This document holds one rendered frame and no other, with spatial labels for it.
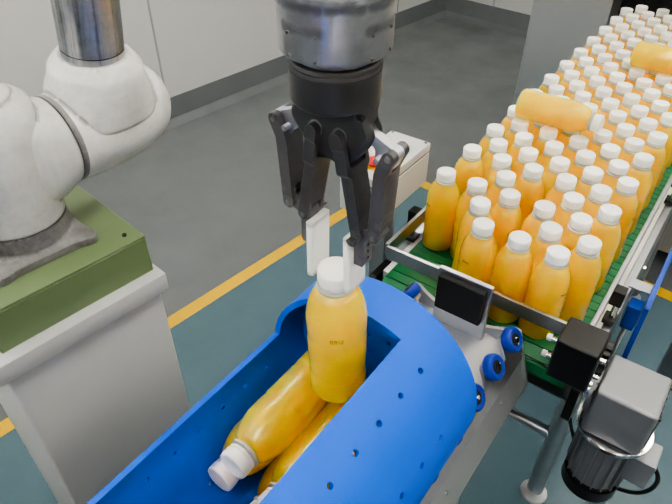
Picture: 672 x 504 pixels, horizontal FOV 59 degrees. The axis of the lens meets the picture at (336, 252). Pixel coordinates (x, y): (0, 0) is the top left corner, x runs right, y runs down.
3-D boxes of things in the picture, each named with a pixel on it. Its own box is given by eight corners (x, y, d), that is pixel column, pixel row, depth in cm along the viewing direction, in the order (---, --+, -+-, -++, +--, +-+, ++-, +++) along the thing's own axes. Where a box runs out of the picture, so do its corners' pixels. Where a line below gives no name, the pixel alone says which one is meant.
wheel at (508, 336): (496, 337, 101) (506, 336, 99) (507, 321, 104) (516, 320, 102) (507, 358, 102) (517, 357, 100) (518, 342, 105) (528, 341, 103)
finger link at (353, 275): (360, 222, 57) (366, 224, 57) (359, 276, 61) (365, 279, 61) (342, 237, 55) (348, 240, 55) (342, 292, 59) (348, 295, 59)
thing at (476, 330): (428, 321, 110) (435, 271, 102) (434, 314, 112) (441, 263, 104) (477, 345, 106) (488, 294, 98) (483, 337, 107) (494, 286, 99)
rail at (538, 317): (385, 257, 121) (386, 246, 119) (387, 255, 122) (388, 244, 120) (580, 344, 103) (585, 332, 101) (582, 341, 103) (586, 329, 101)
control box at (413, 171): (339, 207, 126) (339, 166, 120) (389, 168, 139) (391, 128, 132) (378, 224, 122) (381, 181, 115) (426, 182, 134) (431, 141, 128)
